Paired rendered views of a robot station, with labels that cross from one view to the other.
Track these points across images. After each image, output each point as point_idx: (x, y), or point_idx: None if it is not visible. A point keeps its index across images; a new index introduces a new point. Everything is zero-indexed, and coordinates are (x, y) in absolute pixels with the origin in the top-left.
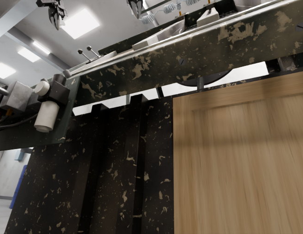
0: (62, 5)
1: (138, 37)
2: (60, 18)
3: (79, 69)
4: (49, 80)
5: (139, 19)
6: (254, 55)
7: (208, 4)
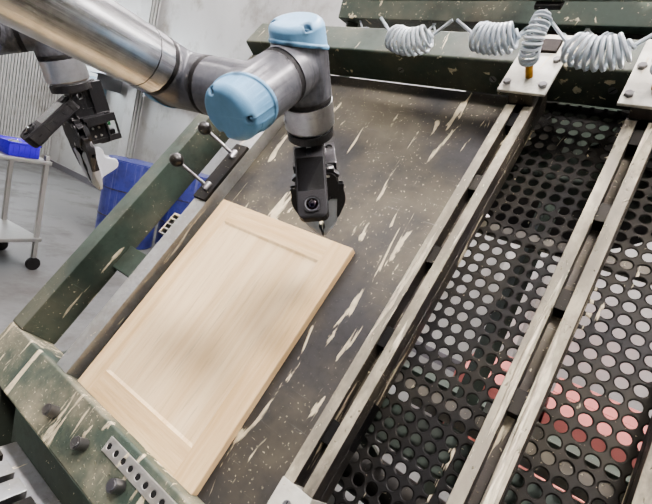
0: (101, 101)
1: (371, 60)
2: (101, 157)
3: (172, 247)
4: (108, 235)
5: (380, 18)
6: None
7: (642, 106)
